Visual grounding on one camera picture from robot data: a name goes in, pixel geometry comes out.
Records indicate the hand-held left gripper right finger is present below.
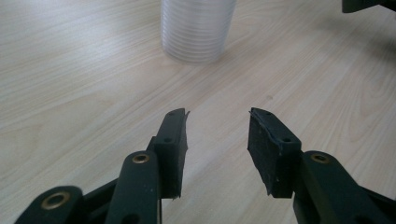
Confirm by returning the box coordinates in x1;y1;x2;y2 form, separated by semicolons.
247;106;303;200

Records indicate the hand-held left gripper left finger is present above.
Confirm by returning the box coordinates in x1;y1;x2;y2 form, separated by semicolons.
147;107;191;200

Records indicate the stack of clear plastic cups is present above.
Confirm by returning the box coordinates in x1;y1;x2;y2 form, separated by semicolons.
161;0;238;66

